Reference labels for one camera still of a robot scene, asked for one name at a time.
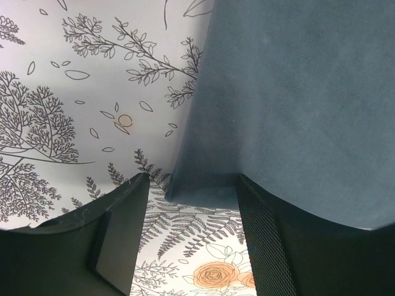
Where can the floral table mat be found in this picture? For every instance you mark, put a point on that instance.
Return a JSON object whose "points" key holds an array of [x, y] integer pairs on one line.
{"points": [[94, 92]]}

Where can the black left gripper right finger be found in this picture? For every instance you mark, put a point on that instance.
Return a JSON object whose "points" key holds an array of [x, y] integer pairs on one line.
{"points": [[293, 252]]}

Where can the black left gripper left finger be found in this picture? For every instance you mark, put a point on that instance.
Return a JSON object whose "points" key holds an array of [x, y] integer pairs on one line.
{"points": [[91, 250]]}

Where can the blue-grey t shirt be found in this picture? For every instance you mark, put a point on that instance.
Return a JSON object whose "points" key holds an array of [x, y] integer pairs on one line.
{"points": [[299, 97]]}

